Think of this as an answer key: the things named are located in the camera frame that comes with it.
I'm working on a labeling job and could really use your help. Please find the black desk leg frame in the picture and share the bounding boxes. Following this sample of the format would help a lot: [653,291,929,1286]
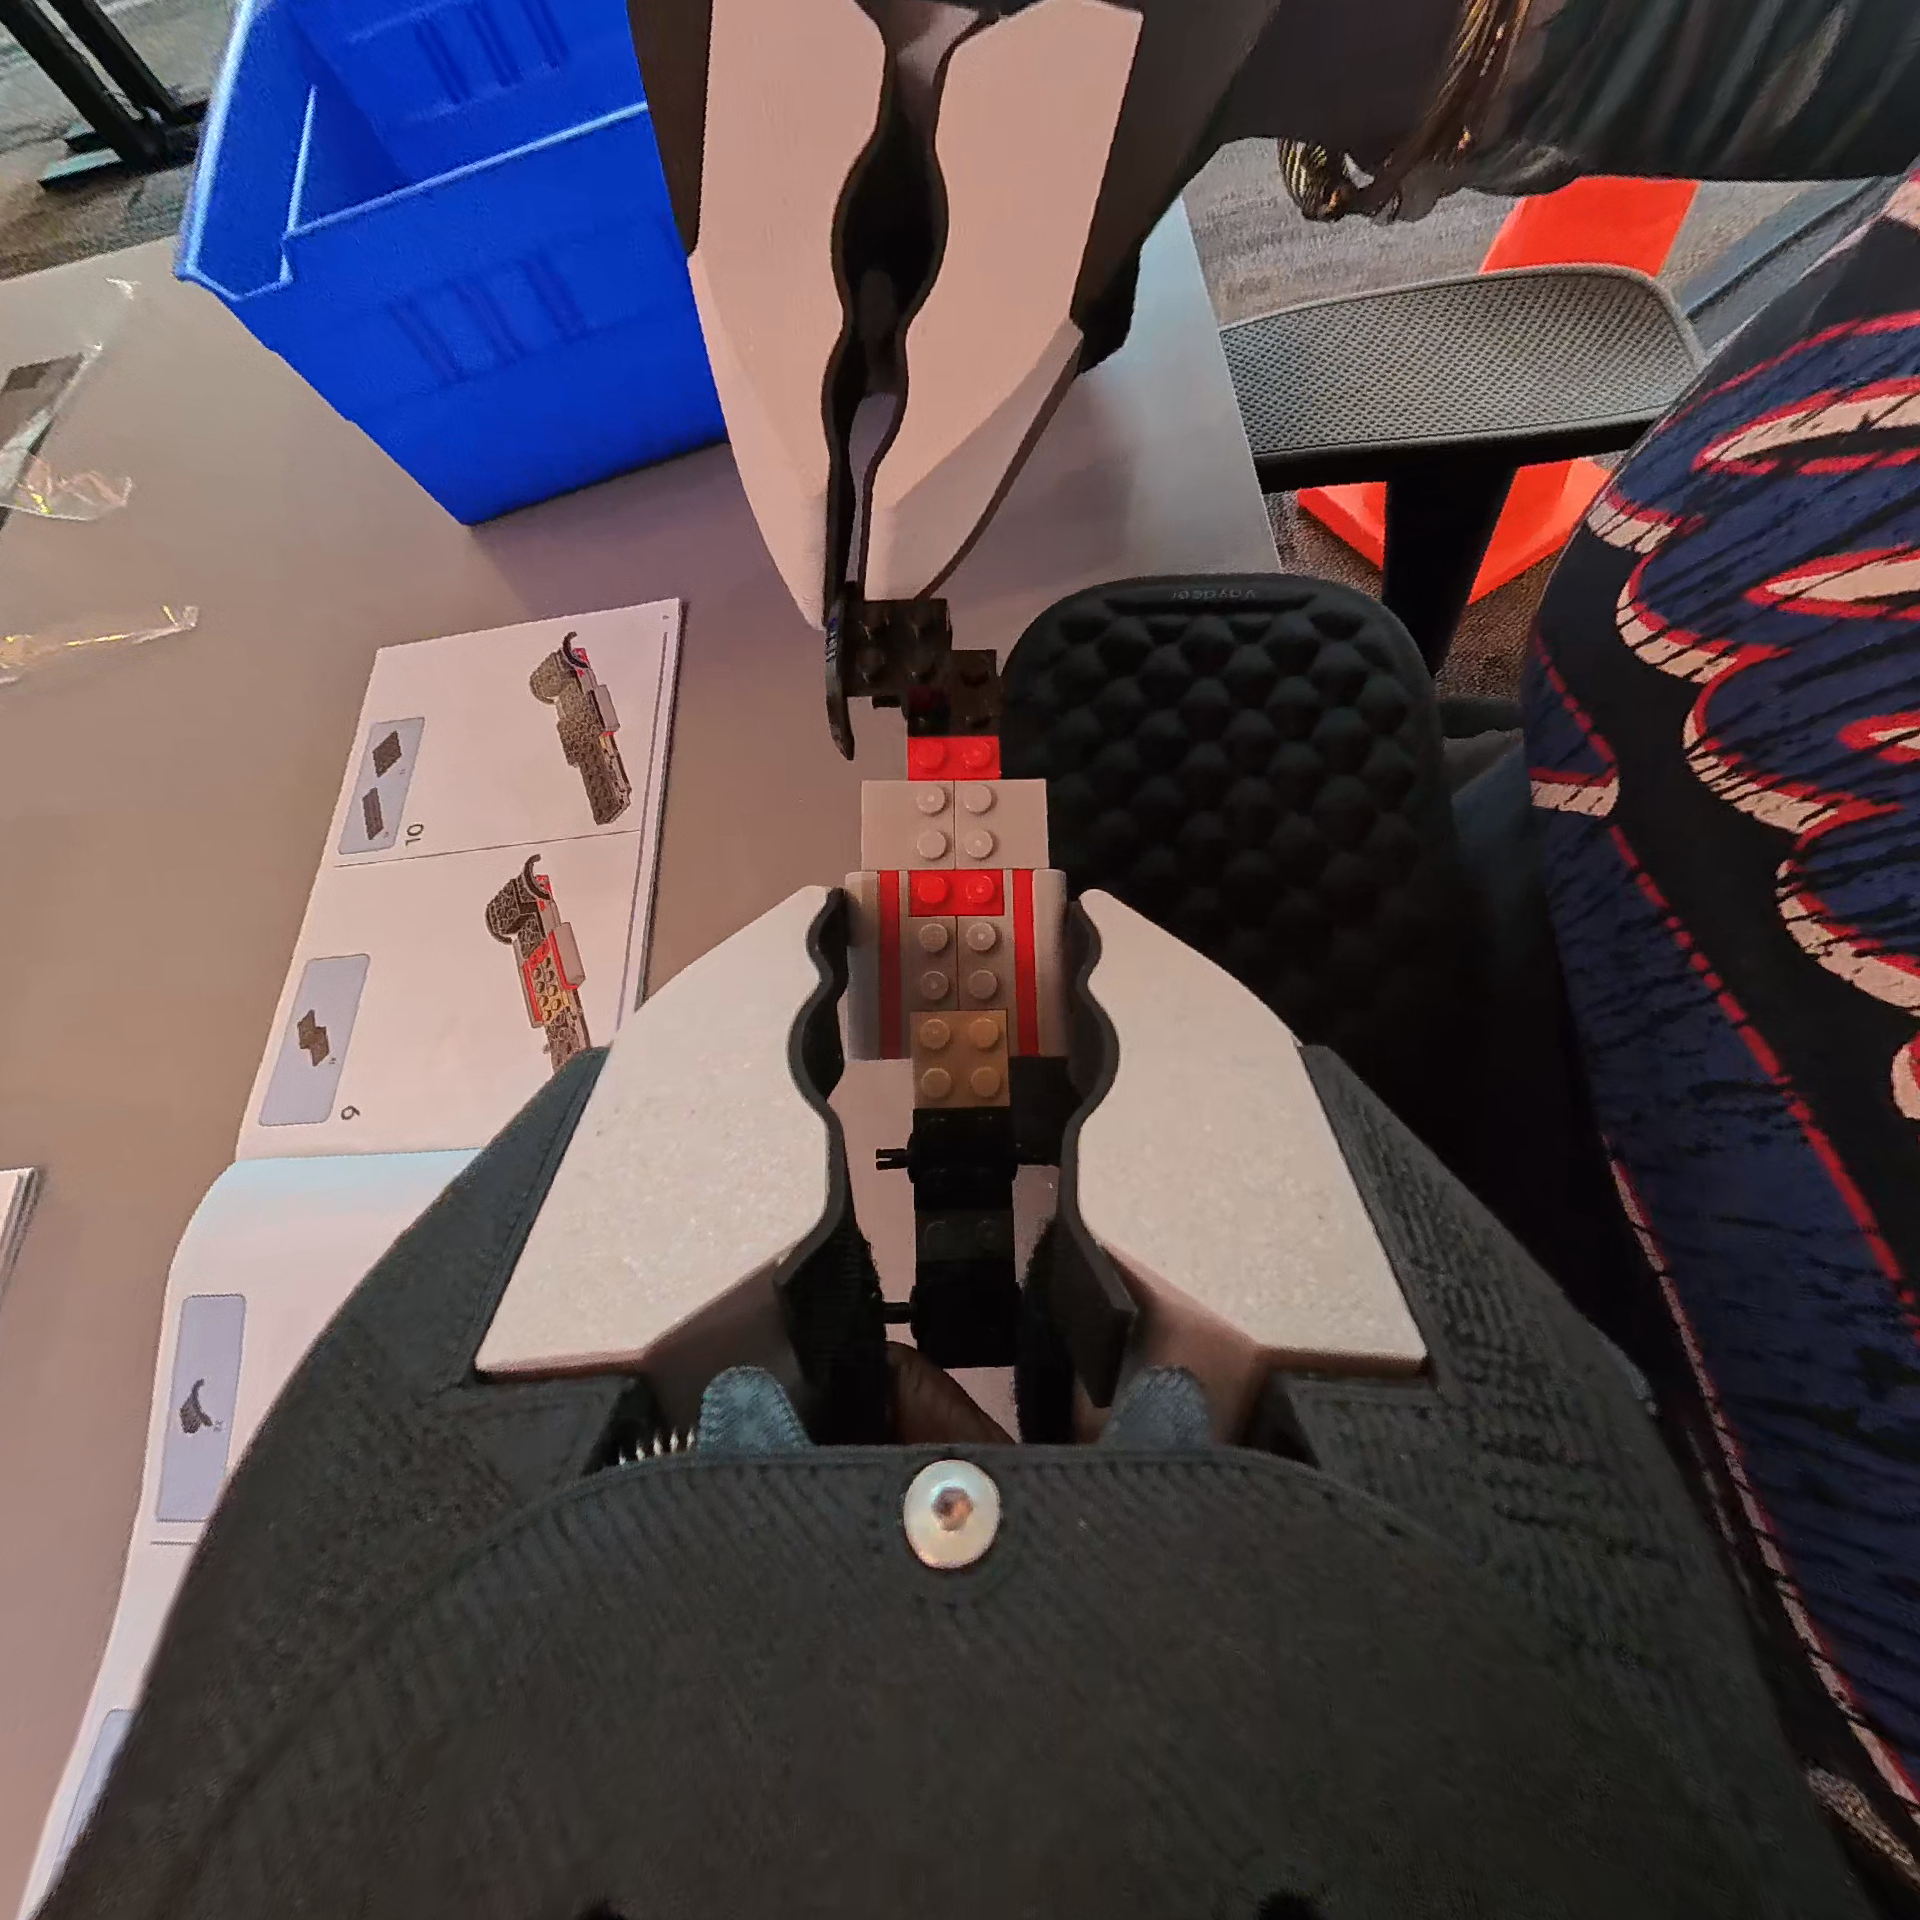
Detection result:
[0,0,212,194]

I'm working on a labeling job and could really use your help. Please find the black chair armrest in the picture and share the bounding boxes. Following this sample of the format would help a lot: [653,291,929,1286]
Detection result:
[997,573,1450,1082]

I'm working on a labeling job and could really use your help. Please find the clear plastic bag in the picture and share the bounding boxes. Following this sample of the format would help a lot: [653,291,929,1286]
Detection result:
[0,346,136,527]
[0,600,200,685]

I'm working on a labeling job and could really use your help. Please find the blue plastic bin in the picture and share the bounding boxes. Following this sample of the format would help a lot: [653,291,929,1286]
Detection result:
[175,0,732,527]

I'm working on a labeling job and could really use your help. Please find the lego car build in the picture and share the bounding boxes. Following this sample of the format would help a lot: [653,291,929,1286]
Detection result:
[843,643,1075,1373]

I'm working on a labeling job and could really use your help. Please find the orange traffic cone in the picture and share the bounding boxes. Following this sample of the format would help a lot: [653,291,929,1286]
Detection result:
[1297,177,1699,600]

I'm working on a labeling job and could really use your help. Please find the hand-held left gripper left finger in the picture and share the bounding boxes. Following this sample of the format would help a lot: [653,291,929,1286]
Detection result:
[474,884,895,1446]

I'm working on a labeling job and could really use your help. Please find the grey mesh chair armrest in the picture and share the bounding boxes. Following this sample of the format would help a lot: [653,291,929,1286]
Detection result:
[1220,268,1703,668]

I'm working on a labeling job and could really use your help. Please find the black curved lego piece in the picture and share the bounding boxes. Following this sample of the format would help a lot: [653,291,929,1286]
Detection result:
[818,589,956,761]

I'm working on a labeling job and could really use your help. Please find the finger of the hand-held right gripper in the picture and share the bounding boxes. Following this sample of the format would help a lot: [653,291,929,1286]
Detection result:
[690,0,920,629]
[864,0,1147,605]

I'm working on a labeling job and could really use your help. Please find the lego instruction booklet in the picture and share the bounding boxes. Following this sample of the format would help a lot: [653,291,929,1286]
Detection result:
[21,597,686,1885]

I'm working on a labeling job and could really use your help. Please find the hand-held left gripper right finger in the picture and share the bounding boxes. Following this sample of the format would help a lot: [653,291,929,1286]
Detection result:
[1024,886,1431,1437]

